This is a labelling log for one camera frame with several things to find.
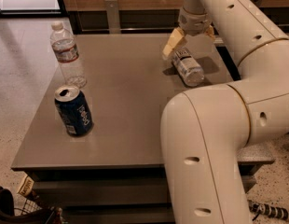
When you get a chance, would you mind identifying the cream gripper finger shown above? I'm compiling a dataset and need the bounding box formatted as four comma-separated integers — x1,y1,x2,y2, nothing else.
204,25,215,41
162,27,186,60

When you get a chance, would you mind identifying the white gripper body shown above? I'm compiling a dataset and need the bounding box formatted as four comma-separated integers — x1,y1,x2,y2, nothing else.
178,7,212,36

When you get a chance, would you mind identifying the clear bottle with blue label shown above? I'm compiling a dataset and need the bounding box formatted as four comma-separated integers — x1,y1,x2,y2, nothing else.
172,47,205,87

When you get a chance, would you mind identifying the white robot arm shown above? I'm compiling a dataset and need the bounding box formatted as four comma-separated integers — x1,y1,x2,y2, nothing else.
160,0,289,224

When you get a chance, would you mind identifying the clear bottle with red label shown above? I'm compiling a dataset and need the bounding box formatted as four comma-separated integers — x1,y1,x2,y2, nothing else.
50,21,87,88

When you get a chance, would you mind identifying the blue Pepsi soda can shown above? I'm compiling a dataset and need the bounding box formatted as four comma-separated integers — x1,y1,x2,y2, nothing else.
54,85,93,136

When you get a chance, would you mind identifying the grey drawer cabinet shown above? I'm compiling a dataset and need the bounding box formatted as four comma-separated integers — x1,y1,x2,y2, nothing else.
11,32,275,224

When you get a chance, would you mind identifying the small cream paper packet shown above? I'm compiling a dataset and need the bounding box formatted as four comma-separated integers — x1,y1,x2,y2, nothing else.
17,175,34,197

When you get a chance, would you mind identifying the left metal wall bracket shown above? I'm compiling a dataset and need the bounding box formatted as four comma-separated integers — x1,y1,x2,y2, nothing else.
104,0,121,34

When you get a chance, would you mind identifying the black and white striped handle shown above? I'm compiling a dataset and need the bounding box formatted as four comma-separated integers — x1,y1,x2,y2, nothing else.
248,200,289,221

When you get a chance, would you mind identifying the wire basket with black bag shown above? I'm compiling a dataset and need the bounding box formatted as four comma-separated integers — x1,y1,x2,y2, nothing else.
0,187,62,224

